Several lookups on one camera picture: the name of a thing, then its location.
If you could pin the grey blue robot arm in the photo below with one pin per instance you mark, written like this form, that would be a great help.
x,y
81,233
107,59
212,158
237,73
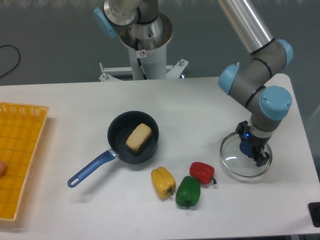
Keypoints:
x,y
246,85

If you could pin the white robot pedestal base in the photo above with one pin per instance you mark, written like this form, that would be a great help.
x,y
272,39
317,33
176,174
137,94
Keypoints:
x,y
147,51

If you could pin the yellow bell pepper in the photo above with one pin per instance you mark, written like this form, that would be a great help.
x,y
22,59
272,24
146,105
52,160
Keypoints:
x,y
163,182

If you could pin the black device at table edge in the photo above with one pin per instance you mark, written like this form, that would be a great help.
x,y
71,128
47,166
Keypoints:
x,y
314,210

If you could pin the fingertip at left edge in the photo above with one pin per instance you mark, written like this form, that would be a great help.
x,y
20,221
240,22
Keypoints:
x,y
3,168

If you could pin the beige bread loaf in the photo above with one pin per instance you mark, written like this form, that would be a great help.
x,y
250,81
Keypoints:
x,y
138,138

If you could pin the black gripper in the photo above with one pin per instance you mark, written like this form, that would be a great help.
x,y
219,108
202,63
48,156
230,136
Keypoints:
x,y
253,141

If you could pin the red bell pepper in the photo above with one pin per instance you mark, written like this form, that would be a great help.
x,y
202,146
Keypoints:
x,y
203,172

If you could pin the yellow woven basket tray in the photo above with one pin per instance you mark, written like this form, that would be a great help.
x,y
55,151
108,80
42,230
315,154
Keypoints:
x,y
21,127

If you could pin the dark saucepan blue handle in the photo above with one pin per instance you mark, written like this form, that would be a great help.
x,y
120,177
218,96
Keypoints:
x,y
118,132

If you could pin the glass pot lid blue knob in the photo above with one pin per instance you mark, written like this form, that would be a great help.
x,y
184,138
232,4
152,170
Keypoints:
x,y
237,162

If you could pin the green bell pepper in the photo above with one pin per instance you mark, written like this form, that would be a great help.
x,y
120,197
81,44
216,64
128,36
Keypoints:
x,y
188,193

